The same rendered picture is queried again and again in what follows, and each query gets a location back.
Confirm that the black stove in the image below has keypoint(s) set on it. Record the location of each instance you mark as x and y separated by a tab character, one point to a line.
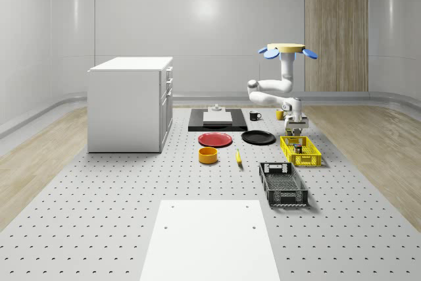
195	121

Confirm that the white cabinet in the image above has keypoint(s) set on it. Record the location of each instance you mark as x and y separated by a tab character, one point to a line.
125	110

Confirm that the yellow basket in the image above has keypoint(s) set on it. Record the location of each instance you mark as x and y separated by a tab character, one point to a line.
304	159

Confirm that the yellow mug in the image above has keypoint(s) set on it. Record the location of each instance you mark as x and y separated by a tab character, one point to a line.
279	115

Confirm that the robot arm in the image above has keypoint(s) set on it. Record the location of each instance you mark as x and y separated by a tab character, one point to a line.
273	85

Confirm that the dark grey basket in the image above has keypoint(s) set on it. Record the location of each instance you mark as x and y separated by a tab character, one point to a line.
283	184

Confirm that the puzzle cube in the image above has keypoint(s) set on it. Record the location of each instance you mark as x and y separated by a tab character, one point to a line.
298	148

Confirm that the red plate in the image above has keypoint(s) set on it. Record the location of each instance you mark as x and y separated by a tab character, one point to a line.
215	139

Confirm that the yellow bowl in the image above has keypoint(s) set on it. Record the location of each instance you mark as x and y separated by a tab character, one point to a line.
208	156

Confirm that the white board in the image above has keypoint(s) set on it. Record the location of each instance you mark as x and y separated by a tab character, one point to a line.
210	241

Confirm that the drone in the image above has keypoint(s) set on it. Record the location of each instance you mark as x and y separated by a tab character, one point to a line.
285	48

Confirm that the banana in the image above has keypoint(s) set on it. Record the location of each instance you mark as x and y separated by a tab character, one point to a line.
239	158

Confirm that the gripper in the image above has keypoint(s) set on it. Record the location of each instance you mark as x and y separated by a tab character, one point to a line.
296	124

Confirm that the black plate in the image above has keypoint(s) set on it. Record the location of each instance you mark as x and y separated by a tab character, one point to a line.
258	137

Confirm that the black mug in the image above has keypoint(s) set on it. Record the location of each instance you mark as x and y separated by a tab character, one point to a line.
254	116

